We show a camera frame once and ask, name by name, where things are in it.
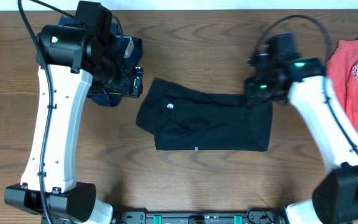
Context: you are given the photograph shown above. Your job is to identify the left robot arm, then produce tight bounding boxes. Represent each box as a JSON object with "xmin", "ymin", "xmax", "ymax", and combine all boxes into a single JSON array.
[{"xmin": 4, "ymin": 24, "xmax": 144, "ymax": 223}]

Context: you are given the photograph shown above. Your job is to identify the folded navy blue trousers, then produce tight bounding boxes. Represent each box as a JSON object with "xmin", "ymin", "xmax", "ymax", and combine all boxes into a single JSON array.
[{"xmin": 43, "ymin": 17, "xmax": 142, "ymax": 107}]

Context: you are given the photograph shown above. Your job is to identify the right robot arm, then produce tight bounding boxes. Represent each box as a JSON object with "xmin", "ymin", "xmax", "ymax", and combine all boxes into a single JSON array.
[{"xmin": 246, "ymin": 54, "xmax": 358, "ymax": 223}]

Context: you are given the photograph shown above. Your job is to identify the black t-shirt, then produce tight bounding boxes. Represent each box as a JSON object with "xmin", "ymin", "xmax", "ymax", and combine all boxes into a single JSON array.
[{"xmin": 135, "ymin": 79, "xmax": 273, "ymax": 152}]

